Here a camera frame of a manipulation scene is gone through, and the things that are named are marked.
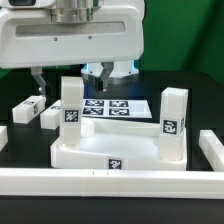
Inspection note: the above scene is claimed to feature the white fence bar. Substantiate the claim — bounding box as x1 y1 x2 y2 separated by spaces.
0 168 224 199
199 130 224 172

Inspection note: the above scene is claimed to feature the white left fence piece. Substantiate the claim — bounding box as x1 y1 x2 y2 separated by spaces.
0 126 8 151

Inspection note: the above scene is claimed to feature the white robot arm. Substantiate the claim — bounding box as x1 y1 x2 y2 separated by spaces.
0 0 145 95

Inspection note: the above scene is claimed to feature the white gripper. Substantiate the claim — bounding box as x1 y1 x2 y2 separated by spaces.
0 0 145 97

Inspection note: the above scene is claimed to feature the white right fence bar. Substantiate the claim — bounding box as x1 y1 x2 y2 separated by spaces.
199 130 224 172

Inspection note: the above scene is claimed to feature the white front fence bar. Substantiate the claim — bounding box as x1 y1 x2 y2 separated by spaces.
0 168 224 199

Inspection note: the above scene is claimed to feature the white desk top tray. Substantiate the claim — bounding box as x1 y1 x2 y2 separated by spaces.
51 118 187 171

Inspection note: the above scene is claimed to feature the tag sheet on table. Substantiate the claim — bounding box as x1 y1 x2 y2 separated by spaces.
83 99 152 118

